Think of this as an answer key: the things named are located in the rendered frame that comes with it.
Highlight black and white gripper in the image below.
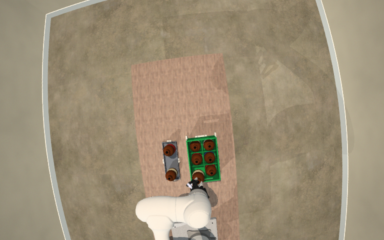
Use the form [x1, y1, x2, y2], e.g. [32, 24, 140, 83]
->
[186, 177, 210, 199]

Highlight green box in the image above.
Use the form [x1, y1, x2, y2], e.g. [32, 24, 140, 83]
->
[186, 135, 220, 182]

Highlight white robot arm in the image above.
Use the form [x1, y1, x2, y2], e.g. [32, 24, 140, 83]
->
[135, 189, 216, 240]

